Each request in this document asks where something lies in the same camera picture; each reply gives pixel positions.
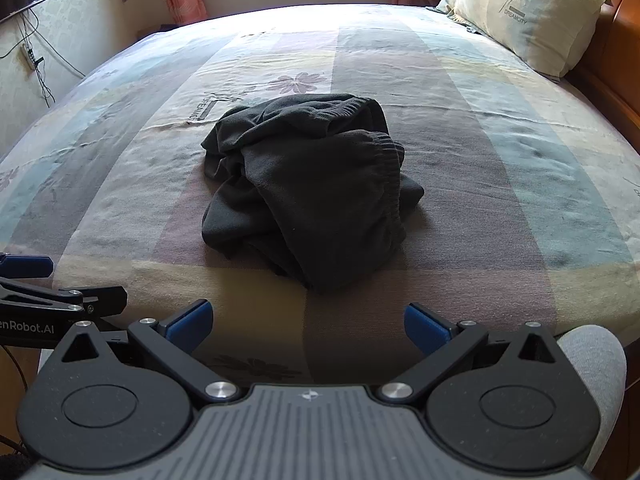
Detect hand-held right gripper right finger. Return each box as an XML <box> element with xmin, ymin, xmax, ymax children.
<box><xmin>376</xmin><ymin>302</ymin><xmax>571</xmax><ymax>406</ymax></box>

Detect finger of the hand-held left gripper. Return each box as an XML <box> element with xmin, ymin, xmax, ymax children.
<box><xmin>0</xmin><ymin>280</ymin><xmax>127</xmax><ymax>318</ymax></box>
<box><xmin>0</xmin><ymin>254</ymin><xmax>54</xmax><ymax>279</ymax></box>

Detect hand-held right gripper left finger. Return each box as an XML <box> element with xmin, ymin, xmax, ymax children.
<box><xmin>50</xmin><ymin>299</ymin><xmax>242</xmax><ymax>407</ymax></box>

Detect dark grey pants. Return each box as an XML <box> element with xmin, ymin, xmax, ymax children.
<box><xmin>201</xmin><ymin>92</ymin><xmax>426</xmax><ymax>293</ymax></box>

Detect person's grey trouser leg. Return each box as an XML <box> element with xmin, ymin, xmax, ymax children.
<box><xmin>555</xmin><ymin>325</ymin><xmax>628</xmax><ymax>471</ymax></box>

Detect beige printed pillow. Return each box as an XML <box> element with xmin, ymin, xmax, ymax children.
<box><xmin>435</xmin><ymin>0</ymin><xmax>613</xmax><ymax>81</ymax></box>

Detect wooden headboard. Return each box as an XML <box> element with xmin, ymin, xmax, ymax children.
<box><xmin>520</xmin><ymin>0</ymin><xmax>640</xmax><ymax>146</ymax></box>

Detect black wall cables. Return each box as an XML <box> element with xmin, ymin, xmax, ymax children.
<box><xmin>0</xmin><ymin>10</ymin><xmax>86</xmax><ymax>108</ymax></box>

